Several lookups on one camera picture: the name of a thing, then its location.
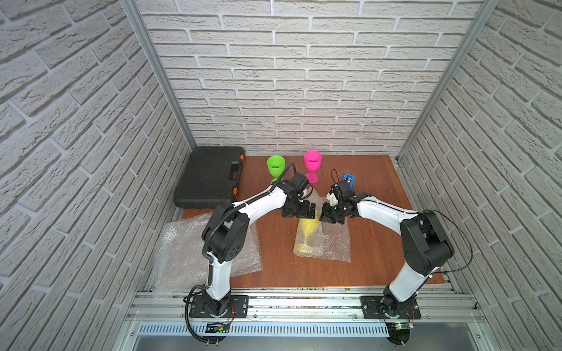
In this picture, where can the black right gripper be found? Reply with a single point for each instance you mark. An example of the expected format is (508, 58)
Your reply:
(326, 216)

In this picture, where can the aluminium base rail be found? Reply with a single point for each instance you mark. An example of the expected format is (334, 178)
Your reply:
(299, 312)

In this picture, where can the green plastic wine glass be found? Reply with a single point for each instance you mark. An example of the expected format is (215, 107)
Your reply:
(276, 166)

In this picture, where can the black plastic tool case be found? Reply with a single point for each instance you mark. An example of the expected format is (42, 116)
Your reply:
(211, 176)

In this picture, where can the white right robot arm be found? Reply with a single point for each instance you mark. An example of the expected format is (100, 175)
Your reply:
(425, 244)

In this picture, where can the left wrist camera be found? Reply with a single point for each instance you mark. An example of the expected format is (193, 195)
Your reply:
(299, 182)

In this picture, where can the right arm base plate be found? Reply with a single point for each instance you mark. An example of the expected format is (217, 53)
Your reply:
(378, 307)

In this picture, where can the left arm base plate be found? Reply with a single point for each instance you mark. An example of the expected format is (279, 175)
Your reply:
(203, 306)

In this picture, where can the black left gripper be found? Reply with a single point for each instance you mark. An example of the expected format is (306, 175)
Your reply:
(296, 208)

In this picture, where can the blue tape dispenser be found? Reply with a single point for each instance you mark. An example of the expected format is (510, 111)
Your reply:
(350, 179)

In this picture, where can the yellow plastic wine glass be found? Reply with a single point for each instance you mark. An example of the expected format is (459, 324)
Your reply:
(307, 228)

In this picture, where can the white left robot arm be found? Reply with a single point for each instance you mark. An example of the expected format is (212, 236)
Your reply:
(225, 233)

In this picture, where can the pink plastic wine glass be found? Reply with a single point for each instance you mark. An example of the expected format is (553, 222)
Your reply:
(312, 160)

